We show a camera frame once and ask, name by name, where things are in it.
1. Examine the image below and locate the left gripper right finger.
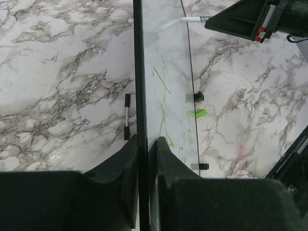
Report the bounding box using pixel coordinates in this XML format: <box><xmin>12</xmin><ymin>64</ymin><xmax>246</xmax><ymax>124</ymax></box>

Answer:
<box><xmin>157</xmin><ymin>137</ymin><xmax>303</xmax><ymax>231</ymax></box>

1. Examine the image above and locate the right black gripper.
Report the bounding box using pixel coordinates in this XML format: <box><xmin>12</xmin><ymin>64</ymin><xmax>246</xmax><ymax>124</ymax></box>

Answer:
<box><xmin>205</xmin><ymin>0</ymin><xmax>308</xmax><ymax>43</ymax></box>

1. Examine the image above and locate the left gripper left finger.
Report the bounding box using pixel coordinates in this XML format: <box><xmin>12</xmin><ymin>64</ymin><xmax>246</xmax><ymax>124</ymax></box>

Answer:
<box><xmin>0</xmin><ymin>136</ymin><xmax>138</xmax><ymax>231</ymax></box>

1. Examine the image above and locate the white marker pen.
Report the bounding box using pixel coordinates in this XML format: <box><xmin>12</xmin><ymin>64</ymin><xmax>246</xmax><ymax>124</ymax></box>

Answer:
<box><xmin>180</xmin><ymin>16</ymin><xmax>211</xmax><ymax>23</ymax></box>

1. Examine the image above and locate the green marker cap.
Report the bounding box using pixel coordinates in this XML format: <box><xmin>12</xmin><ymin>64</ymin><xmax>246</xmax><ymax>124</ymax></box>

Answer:
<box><xmin>186</xmin><ymin>109</ymin><xmax>208</xmax><ymax>118</ymax></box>

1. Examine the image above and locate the white whiteboard black frame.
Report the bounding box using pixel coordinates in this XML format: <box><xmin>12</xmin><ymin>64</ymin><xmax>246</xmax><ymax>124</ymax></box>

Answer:
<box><xmin>133</xmin><ymin>0</ymin><xmax>201</xmax><ymax>231</ymax></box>

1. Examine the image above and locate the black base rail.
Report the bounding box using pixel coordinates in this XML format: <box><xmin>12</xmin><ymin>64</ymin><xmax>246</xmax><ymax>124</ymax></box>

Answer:
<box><xmin>266</xmin><ymin>128</ymin><xmax>308</xmax><ymax>211</ymax></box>

